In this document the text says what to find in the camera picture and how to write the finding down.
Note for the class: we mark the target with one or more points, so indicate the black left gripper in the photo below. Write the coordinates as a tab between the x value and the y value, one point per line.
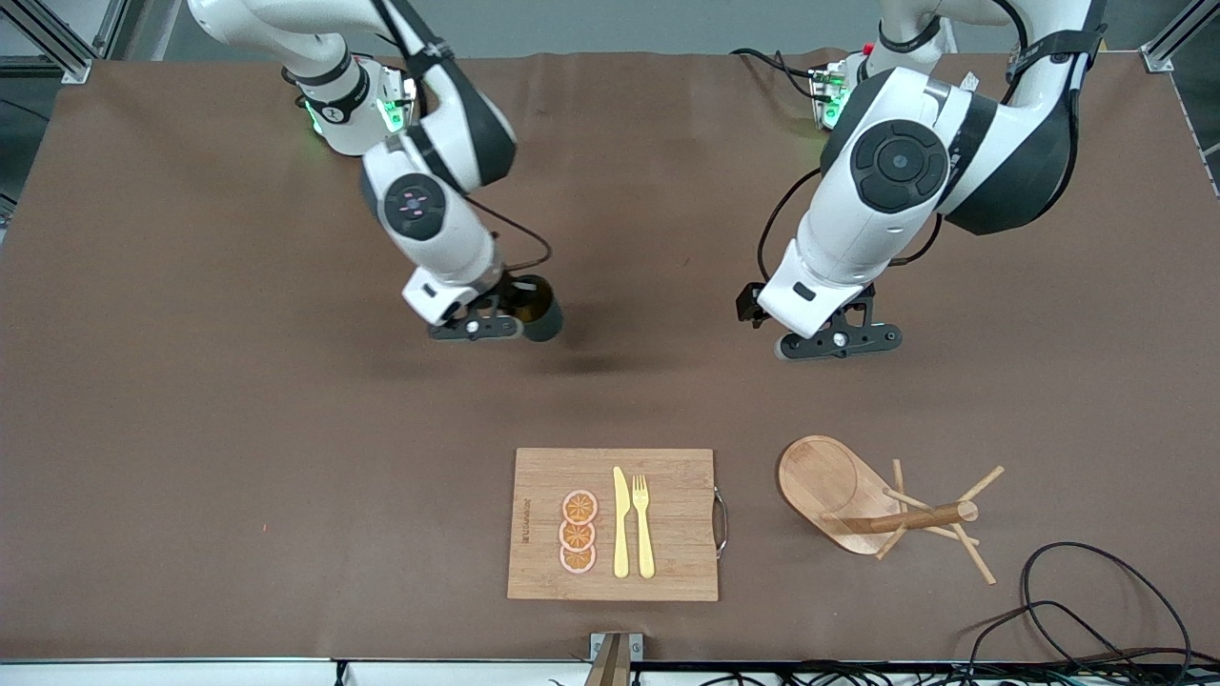
749	305

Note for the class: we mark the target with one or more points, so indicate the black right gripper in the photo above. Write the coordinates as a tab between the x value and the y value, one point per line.
536	303

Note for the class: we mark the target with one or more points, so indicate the teal mug with yellow inside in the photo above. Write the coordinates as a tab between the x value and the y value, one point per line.
545	319

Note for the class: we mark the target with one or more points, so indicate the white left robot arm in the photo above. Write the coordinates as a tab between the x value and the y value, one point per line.
886	238

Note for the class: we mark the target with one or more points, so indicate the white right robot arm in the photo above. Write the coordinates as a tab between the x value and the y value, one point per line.
429	219

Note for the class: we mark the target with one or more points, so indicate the wooden mug rack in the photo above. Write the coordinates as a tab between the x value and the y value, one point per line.
829	486

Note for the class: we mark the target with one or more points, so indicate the brown table cover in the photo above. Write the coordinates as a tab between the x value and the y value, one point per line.
620	400

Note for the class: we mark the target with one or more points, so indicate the orange slice toy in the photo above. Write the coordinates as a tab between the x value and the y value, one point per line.
579	505
577	536
577	560

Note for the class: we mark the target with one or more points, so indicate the bamboo cutting board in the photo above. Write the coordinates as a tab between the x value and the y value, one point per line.
677	534

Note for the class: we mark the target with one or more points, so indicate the yellow plastic fork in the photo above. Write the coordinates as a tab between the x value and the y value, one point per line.
645	543

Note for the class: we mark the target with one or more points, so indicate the yellow plastic knife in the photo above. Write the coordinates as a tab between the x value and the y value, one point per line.
620	534

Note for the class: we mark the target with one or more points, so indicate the metal bracket with wooden post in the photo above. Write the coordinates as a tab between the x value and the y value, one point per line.
615	653

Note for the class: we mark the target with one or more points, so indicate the aluminium frame profile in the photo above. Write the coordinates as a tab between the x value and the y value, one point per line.
74	67
1158	59

